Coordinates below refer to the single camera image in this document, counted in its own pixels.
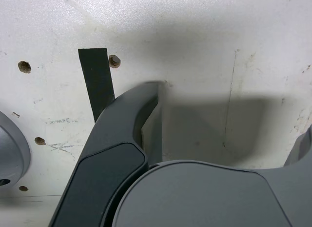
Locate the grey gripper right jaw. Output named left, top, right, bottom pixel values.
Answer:
left=111, top=124, right=312, bottom=227

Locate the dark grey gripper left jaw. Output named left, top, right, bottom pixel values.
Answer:
left=48, top=81, right=163, bottom=227

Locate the black tape strip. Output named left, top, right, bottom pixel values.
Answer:
left=78, top=48, right=116, bottom=123

